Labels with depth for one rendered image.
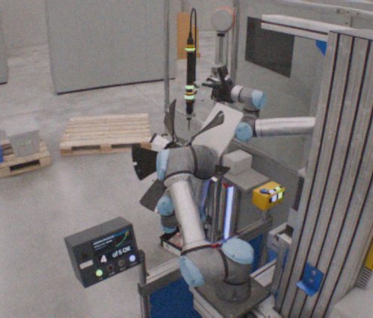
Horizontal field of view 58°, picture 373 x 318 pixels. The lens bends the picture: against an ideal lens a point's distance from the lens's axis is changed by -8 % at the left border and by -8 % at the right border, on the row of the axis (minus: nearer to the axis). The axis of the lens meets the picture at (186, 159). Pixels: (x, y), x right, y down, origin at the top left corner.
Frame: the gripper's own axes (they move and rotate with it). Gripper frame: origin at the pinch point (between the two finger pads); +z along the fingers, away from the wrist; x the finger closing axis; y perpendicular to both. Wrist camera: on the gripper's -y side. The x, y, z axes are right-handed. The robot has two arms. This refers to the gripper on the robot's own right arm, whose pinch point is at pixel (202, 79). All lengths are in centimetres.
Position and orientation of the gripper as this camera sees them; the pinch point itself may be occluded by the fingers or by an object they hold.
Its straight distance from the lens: 178.3
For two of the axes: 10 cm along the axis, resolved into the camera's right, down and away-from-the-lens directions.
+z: -7.3, -3.3, 6.0
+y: -0.1, 8.8, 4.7
